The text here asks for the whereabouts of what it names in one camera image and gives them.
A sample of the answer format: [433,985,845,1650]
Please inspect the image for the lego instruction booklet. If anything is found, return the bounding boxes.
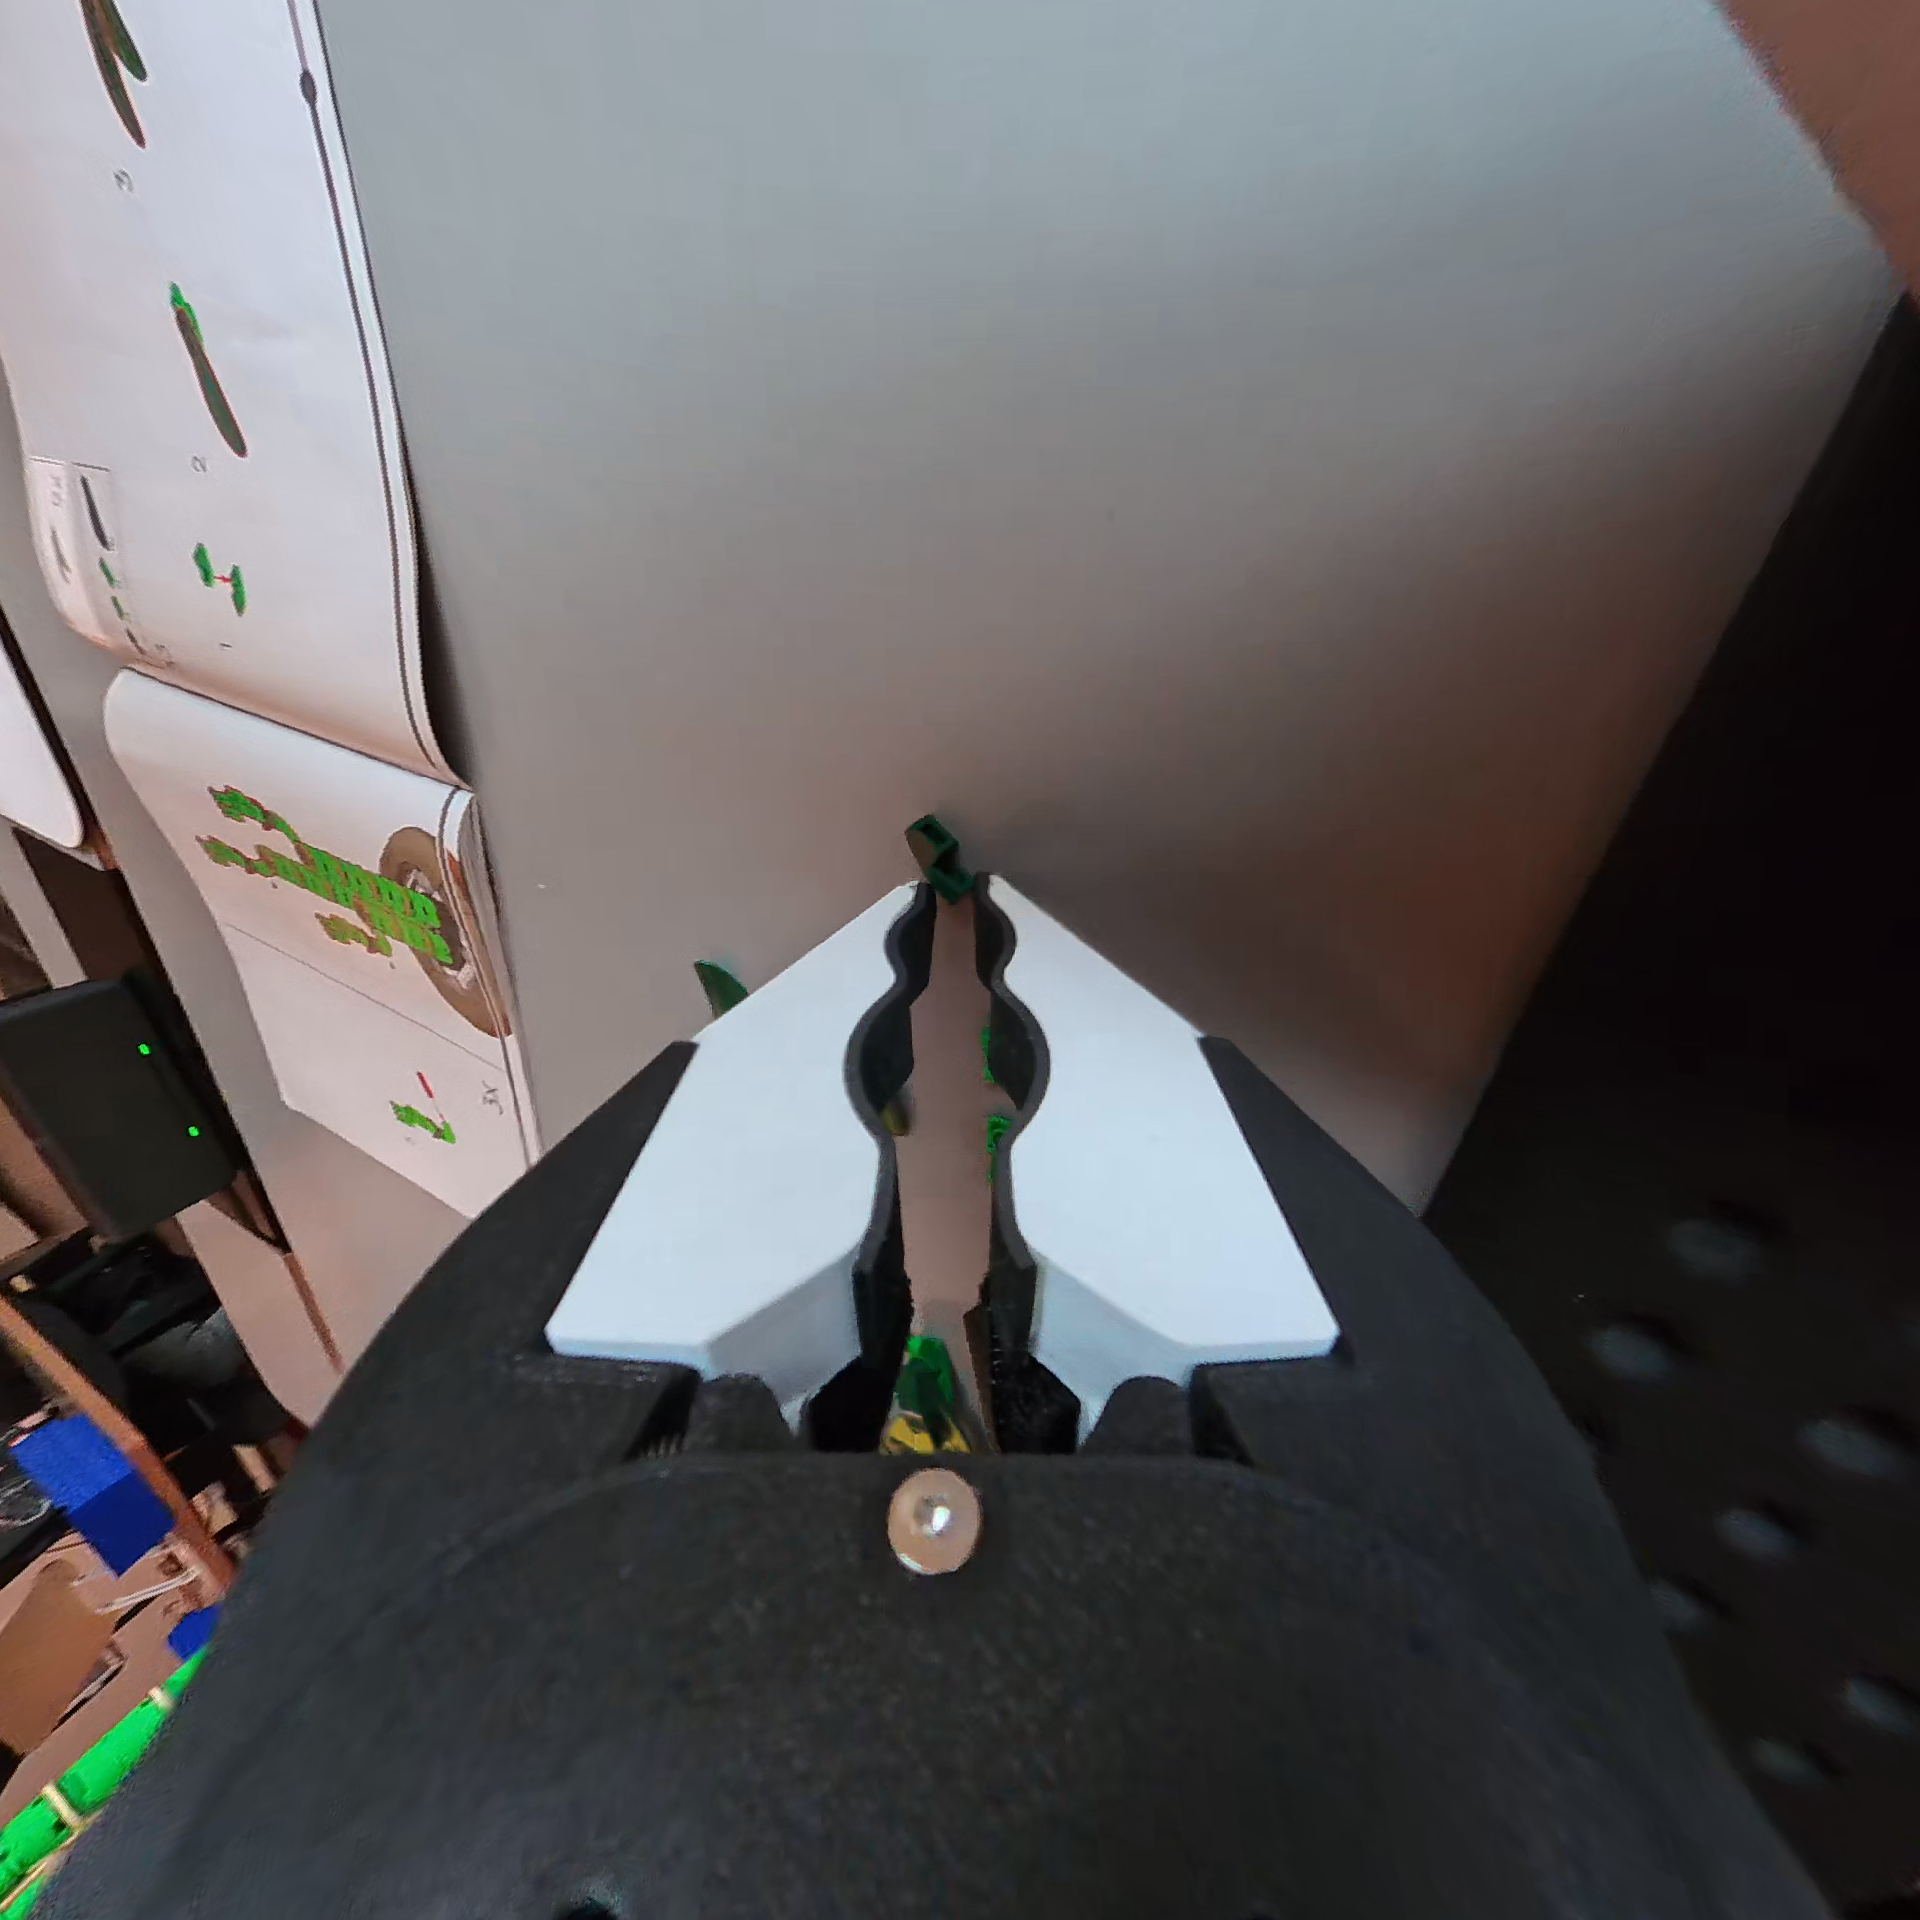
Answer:
[0,0,542,1221]

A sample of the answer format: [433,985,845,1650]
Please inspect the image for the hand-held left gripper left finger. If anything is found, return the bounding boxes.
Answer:
[544,882,945,1429]

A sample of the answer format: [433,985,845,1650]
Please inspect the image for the person's right forearm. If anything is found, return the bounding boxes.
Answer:
[1710,0,1920,302]

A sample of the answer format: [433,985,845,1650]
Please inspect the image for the black box with green lights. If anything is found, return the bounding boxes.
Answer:
[0,966,251,1240]

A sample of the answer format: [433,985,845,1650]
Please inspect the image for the large blue block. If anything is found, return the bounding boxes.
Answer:
[7,1410,174,1578]

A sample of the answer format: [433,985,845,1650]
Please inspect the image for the bright green lego pieces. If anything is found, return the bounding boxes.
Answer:
[0,1656,204,1897]

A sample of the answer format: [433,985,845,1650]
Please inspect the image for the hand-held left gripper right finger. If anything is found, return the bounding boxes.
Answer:
[961,875,1342,1454]

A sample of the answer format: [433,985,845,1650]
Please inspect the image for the black perforated board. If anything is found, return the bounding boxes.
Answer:
[1425,300,1920,1920]

